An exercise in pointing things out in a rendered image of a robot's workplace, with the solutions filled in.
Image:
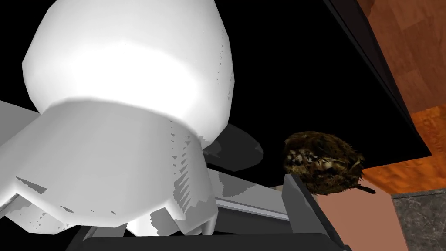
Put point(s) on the grey stone block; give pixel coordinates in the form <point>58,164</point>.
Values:
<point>423,223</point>

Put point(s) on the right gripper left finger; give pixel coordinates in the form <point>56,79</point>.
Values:
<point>104,231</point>

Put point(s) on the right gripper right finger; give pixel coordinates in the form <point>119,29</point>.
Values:
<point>303,212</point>

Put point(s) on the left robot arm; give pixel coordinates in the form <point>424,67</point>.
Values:
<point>125,104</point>

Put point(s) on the brown hairy ball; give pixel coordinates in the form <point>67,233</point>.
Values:
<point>322,162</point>

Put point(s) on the black table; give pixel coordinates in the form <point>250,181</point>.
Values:
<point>296,69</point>

